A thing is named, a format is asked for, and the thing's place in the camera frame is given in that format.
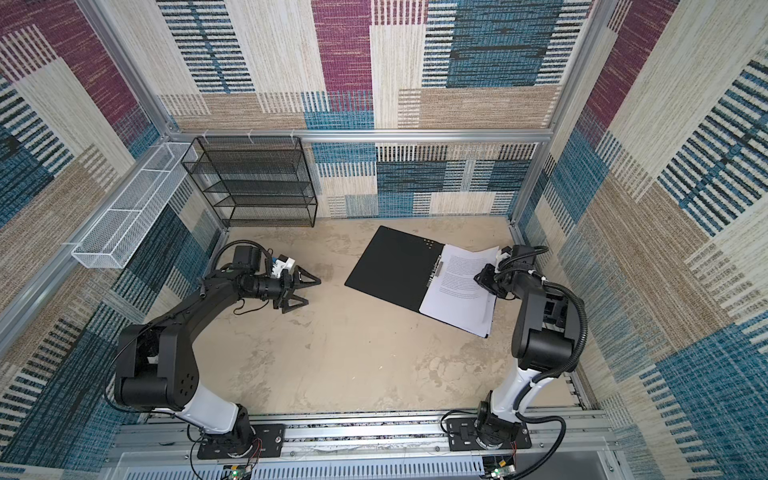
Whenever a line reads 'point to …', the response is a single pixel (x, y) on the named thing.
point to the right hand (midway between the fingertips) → (477, 279)
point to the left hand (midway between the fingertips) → (314, 287)
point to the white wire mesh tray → (116, 236)
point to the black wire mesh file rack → (254, 181)
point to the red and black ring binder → (398, 267)
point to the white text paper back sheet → (455, 298)
